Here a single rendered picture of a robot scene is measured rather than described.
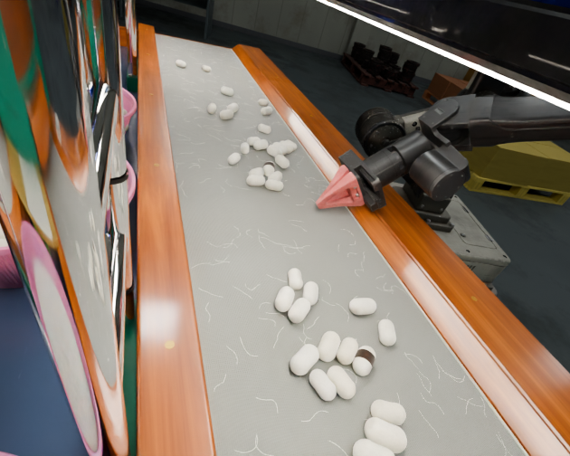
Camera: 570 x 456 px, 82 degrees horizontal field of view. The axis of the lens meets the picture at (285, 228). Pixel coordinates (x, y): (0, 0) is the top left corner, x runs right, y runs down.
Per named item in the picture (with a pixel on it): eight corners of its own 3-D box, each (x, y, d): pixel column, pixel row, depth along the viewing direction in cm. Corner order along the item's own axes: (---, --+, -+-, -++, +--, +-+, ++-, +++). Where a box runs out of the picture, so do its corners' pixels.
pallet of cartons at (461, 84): (498, 134, 466) (517, 107, 442) (446, 120, 453) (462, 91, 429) (464, 108, 555) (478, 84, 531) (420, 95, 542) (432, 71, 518)
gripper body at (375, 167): (369, 185, 50) (413, 161, 49) (340, 153, 57) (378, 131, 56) (377, 212, 55) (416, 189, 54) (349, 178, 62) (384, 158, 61)
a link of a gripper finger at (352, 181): (316, 201, 52) (367, 171, 52) (300, 177, 57) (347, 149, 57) (328, 225, 57) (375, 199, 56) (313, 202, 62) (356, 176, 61)
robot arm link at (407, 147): (419, 146, 59) (416, 120, 55) (443, 166, 54) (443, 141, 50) (384, 165, 59) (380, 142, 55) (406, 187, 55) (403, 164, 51)
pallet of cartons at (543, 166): (516, 167, 362) (542, 134, 338) (570, 212, 298) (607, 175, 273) (423, 146, 340) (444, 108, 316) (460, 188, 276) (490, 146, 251)
